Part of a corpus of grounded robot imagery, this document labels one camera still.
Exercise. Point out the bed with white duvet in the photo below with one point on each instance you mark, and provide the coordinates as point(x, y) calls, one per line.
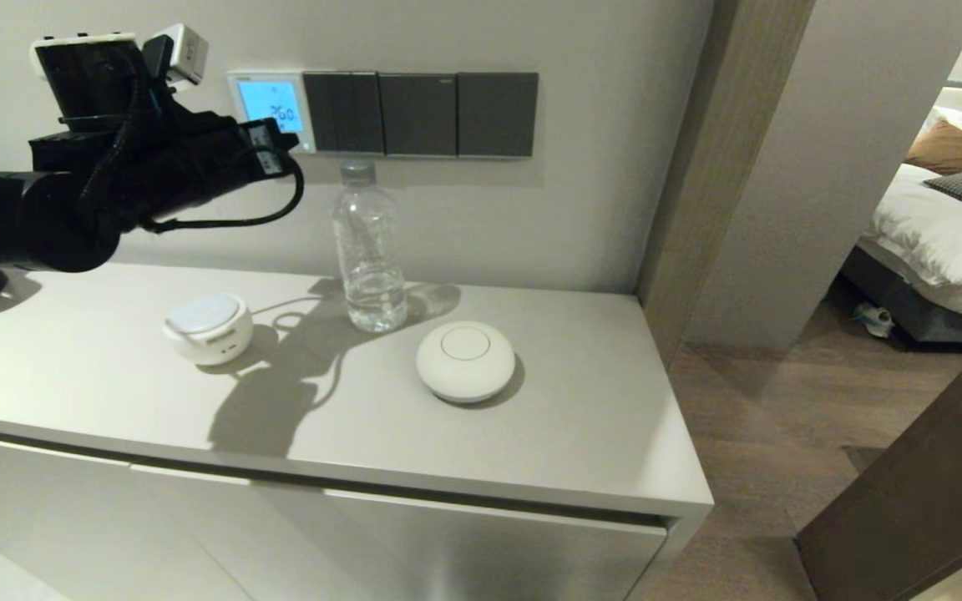
point(940, 242)

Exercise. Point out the brown wooden door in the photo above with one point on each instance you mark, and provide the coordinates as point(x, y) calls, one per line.
point(924, 501)

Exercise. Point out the white round dome device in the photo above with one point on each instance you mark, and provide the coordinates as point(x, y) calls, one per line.
point(465, 361)

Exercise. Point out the white round device grey lid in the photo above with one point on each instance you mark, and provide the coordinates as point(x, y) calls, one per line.
point(208, 330)

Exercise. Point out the white pillow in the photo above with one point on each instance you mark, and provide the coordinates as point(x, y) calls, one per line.
point(953, 123)

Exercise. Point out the white cube wrist camera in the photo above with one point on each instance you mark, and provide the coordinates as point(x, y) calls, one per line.
point(187, 54)

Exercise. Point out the grey cabinet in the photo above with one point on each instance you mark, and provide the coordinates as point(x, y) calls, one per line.
point(448, 434)

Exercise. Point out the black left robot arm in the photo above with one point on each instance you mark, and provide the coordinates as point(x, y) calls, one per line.
point(22, 217)

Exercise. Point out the white thermostat panel blue screen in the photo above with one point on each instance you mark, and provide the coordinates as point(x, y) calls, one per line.
point(276, 96)

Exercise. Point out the clear plastic water bottle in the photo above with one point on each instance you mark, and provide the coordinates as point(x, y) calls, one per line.
point(369, 250)

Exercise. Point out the wooden door frame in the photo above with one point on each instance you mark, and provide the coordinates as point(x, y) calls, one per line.
point(715, 167)

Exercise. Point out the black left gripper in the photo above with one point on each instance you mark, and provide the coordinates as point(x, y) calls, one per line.
point(180, 163)

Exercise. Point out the dark triple rocker wall switch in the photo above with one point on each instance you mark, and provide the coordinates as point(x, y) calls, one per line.
point(343, 113)

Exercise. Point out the black box with white lid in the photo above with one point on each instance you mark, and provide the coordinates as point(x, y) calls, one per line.
point(88, 75)

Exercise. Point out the brown pillow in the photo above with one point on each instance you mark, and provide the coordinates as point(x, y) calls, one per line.
point(953, 152)

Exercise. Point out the dark single rocker wall switch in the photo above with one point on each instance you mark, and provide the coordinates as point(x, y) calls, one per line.
point(498, 115)
point(418, 115)

